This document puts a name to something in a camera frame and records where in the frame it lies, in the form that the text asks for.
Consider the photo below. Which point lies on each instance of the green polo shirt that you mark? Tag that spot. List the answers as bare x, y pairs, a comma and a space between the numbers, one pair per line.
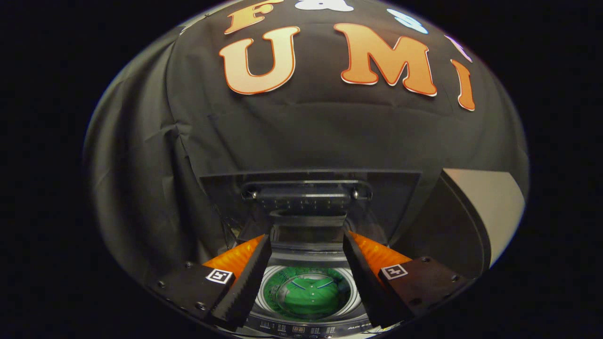
308, 299

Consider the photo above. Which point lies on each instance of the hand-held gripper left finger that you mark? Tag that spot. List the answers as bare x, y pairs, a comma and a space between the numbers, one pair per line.
249, 282

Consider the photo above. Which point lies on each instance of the black backdrop cloth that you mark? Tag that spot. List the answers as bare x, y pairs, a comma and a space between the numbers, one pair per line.
306, 136

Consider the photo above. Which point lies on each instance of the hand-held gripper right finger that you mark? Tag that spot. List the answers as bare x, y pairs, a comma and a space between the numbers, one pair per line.
365, 282

